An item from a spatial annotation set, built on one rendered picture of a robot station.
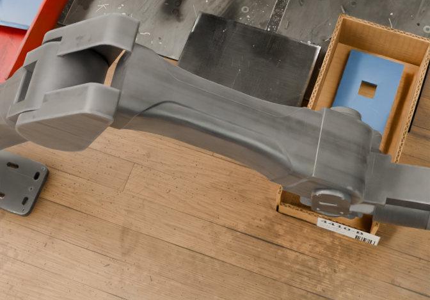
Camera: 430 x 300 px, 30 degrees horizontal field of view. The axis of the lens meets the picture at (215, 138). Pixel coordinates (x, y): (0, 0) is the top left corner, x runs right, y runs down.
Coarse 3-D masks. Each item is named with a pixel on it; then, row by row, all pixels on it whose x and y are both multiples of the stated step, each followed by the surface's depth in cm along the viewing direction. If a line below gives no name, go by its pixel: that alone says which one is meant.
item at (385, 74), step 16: (352, 64) 102; (368, 64) 102; (384, 64) 102; (400, 64) 102; (352, 80) 102; (368, 80) 102; (384, 80) 101; (336, 96) 101; (352, 96) 101; (384, 96) 101; (368, 112) 100; (384, 112) 100; (384, 128) 99
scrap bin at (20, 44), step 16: (48, 0) 104; (64, 0) 109; (48, 16) 106; (0, 32) 109; (16, 32) 109; (32, 32) 103; (0, 48) 108; (16, 48) 108; (32, 48) 104; (0, 64) 107; (16, 64) 101; (0, 80) 106
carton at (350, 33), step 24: (360, 24) 100; (336, 48) 106; (360, 48) 105; (384, 48) 103; (408, 48) 101; (336, 72) 104; (408, 72) 104; (312, 96) 96; (408, 96) 102; (408, 120) 94; (384, 144) 100; (288, 192) 99; (312, 216) 95; (360, 240) 96
